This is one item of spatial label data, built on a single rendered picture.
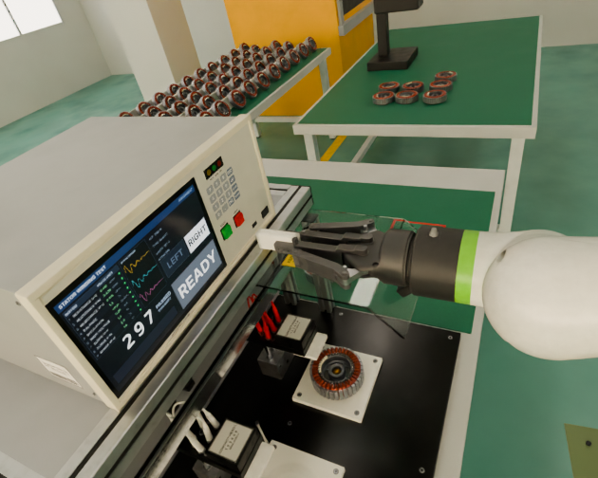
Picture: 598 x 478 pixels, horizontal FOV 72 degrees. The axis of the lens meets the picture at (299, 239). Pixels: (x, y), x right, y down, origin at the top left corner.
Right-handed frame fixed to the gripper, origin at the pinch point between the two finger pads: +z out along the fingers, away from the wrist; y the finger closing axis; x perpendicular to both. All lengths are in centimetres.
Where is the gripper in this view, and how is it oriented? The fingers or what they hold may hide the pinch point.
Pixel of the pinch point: (278, 240)
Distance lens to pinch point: 63.4
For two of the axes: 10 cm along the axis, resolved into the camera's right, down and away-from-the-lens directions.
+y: 4.1, -6.1, 6.8
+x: -1.9, -7.8, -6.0
